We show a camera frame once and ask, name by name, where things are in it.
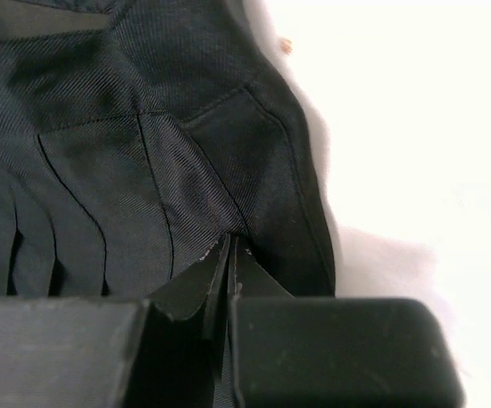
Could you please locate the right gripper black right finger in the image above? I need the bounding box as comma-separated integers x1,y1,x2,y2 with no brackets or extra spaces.
228,238,465,407

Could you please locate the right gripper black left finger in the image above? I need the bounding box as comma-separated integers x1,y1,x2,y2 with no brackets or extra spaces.
0,236,231,407

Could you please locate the black pleated skirt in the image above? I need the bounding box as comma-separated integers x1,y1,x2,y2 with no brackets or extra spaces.
0,1,335,297

